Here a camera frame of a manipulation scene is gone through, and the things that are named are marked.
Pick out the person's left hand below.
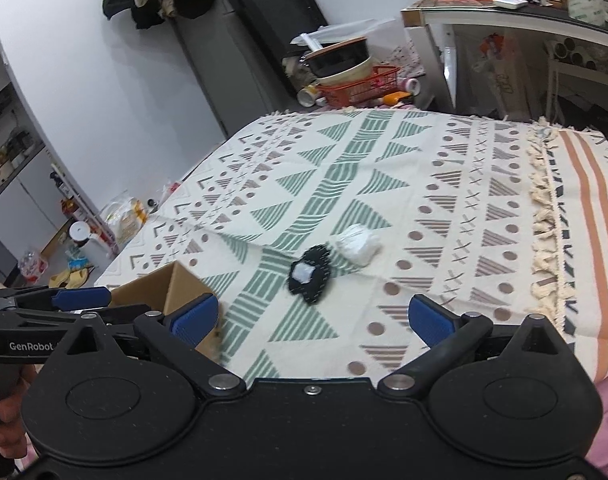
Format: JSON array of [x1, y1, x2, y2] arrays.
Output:
[[0, 364, 37, 460]]

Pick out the yellow slippers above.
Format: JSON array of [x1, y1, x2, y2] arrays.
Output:
[[48, 268, 89, 289]]

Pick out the brown cardboard box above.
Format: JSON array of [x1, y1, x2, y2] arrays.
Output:
[[111, 262, 223, 362]]

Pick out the white kettle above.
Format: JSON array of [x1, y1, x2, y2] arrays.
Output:
[[69, 221, 96, 248]]

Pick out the white rolled sock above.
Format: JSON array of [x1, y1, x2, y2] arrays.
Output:
[[334, 224, 382, 268]]

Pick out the patterned cream bed blanket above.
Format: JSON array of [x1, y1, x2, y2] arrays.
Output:
[[100, 108, 608, 381]]

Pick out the red plastic basket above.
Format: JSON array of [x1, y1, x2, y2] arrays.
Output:
[[318, 65, 400, 108]]

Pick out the black and cream bowl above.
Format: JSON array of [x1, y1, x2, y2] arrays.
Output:
[[304, 37, 373, 87]]

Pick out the black top desk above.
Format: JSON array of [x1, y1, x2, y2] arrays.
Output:
[[400, 0, 608, 48]]

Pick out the black flat panel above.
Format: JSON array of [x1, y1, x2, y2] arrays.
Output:
[[228, 0, 328, 61]]

